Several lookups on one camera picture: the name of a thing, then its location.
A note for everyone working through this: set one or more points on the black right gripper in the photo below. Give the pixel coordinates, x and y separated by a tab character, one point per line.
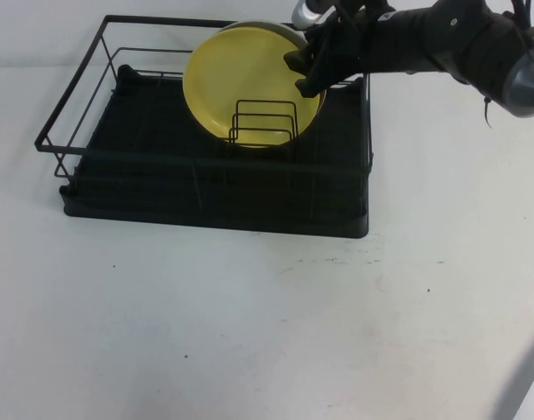
354	44

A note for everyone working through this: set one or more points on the yellow round plate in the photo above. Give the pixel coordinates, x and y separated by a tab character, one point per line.
241	74

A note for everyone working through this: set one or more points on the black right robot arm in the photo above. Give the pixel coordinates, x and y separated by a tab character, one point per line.
446	39

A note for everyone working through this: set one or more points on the grey round plate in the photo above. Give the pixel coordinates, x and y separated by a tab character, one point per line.
284	29

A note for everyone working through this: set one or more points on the black zip tie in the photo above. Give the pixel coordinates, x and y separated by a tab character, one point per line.
487	114

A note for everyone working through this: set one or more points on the black plastic drain tray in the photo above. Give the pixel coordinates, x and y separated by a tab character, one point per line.
205	226

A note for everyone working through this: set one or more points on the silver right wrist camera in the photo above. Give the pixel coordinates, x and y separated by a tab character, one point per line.
306	13

